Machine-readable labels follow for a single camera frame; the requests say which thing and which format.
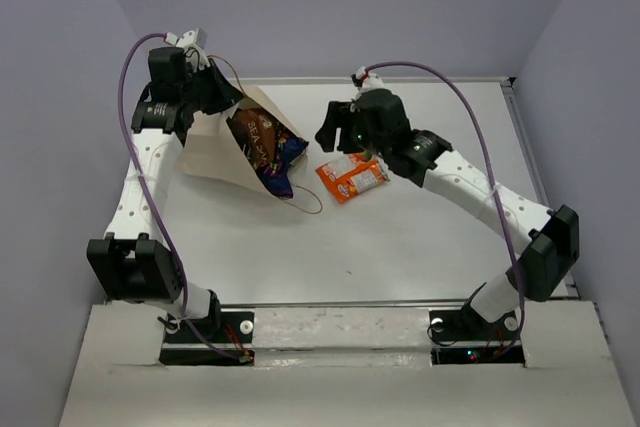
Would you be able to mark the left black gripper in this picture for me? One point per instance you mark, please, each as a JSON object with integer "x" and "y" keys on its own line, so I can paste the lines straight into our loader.
{"x": 227, "y": 94}

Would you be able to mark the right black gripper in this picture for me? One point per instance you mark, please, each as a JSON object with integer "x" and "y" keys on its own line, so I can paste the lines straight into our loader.
{"x": 342, "y": 113}

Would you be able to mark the orange Fox's candy bag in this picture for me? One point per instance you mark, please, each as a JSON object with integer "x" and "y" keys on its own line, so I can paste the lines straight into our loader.
{"x": 350, "y": 175}

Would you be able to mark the beige paper bag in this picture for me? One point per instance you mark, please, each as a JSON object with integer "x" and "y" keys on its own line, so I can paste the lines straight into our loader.
{"x": 212, "y": 152}

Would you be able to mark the brown Kettle chips bag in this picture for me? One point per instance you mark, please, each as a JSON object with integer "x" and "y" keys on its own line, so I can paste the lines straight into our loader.
{"x": 259, "y": 135}

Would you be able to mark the purple Krokant snack bag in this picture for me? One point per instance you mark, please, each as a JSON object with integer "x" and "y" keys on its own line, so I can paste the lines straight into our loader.
{"x": 274, "y": 175}

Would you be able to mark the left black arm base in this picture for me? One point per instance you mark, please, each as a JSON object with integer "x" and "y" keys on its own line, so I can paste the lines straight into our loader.
{"x": 229, "y": 345}

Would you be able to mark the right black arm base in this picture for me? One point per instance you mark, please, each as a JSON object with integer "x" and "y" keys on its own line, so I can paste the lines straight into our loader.
{"x": 453, "y": 343}

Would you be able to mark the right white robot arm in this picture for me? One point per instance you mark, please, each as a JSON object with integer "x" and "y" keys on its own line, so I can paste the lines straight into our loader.
{"x": 545, "y": 242}

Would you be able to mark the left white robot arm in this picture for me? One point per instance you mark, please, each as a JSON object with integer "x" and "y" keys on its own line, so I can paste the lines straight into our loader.
{"x": 136, "y": 260}

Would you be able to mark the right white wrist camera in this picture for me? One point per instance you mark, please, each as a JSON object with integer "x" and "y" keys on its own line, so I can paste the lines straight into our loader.
{"x": 367, "y": 84}

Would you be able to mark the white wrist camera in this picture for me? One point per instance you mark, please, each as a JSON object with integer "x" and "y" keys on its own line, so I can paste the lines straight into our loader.
{"x": 192, "y": 43}
{"x": 367, "y": 84}

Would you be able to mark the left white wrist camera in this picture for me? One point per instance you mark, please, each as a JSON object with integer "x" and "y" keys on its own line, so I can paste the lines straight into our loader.
{"x": 192, "y": 43}

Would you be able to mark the aluminium table frame rail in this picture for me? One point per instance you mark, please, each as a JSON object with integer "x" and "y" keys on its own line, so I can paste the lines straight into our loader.
{"x": 508, "y": 90}

